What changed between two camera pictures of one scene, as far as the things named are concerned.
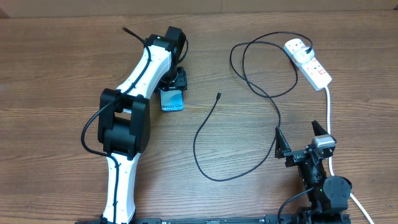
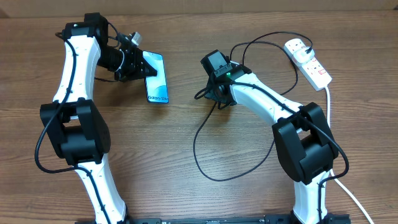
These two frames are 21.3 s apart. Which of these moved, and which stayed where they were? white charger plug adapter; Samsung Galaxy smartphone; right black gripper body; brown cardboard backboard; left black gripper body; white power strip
Moved: Samsung Galaxy smartphone; right black gripper body; left black gripper body
Stayed: white charger plug adapter; white power strip; brown cardboard backboard
